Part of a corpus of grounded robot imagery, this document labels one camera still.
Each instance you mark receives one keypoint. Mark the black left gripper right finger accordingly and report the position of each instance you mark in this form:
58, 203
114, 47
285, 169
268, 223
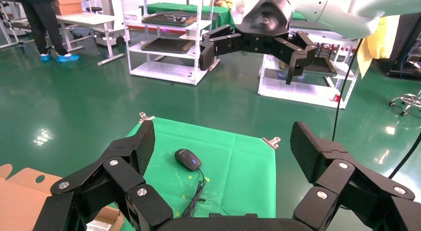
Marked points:
342, 180

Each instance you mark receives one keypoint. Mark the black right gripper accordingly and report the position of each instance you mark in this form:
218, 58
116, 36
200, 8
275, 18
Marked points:
263, 22

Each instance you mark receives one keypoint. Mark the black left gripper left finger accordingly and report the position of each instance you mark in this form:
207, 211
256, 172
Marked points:
112, 177

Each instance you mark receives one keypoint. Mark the black computer mouse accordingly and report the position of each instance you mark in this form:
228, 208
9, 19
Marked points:
187, 158

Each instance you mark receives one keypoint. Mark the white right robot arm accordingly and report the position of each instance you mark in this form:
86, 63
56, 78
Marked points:
348, 12

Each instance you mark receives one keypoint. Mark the brown cardboard box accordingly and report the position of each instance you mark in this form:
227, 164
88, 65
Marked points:
19, 203

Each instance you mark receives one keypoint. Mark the white metal shelf rack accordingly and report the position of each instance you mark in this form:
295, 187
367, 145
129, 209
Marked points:
171, 71
296, 93

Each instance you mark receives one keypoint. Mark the black tray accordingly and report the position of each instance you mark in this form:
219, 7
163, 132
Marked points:
167, 19
320, 66
166, 45

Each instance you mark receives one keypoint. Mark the metal binder clip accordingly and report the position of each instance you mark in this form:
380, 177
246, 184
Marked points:
272, 142
144, 117

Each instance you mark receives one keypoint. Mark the green table cloth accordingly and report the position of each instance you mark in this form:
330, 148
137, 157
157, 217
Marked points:
243, 177

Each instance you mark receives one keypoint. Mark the chrome office chair base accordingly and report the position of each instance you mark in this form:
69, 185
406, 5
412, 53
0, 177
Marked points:
407, 101

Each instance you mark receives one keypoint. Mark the yellow cloth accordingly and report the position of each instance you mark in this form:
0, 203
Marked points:
376, 42

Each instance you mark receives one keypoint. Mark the white work table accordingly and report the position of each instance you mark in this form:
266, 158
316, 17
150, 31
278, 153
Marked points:
85, 19

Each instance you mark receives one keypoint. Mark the person with blue shoe covers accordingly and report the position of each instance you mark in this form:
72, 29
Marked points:
42, 22

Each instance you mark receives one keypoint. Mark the closed brown cardboard carton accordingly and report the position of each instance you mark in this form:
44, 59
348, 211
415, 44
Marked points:
67, 4

